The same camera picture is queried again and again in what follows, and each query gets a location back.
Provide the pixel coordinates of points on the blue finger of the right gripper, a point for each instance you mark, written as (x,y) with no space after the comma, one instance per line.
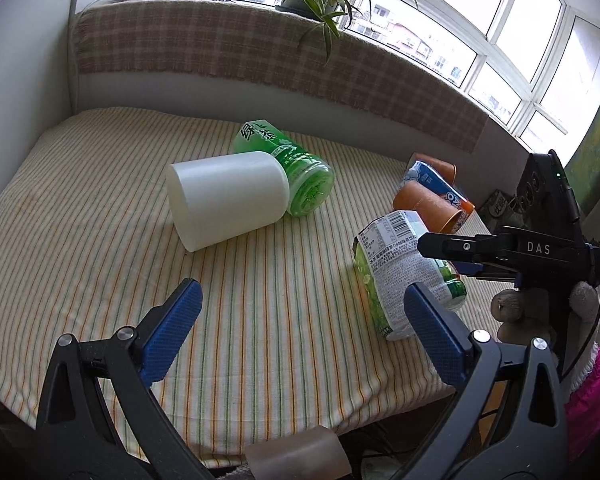
(481,248)
(486,271)

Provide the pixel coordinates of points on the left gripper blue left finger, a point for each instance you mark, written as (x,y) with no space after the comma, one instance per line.
(75,437)

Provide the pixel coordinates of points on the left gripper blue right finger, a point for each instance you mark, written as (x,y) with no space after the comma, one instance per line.
(506,419)

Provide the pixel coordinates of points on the grapefruit label cut bottle cup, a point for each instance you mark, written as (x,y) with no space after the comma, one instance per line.
(388,261)

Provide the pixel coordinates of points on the front orange cup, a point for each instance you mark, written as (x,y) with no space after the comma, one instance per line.
(438,215)

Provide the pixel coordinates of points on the orange cup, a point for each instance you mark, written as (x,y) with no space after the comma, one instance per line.
(438,215)
(446,170)

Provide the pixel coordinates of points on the rear orange cup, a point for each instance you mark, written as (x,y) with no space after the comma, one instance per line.
(446,170)

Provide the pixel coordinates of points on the white plastic cup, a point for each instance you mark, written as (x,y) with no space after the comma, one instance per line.
(218,198)

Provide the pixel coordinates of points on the dark cardboard box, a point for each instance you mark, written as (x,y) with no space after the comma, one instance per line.
(499,210)

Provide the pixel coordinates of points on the stuffed toy with pink dress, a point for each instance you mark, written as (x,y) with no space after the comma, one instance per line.
(524,316)

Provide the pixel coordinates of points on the striped tablecloth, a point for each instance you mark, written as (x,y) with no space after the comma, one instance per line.
(284,341)

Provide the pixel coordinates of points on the green tea bottle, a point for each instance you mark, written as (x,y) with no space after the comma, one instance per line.
(310,179)

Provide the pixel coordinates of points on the brown plaid cloth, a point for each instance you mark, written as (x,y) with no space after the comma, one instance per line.
(234,41)

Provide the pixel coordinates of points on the white window frame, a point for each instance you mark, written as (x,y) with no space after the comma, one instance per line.
(532,65)

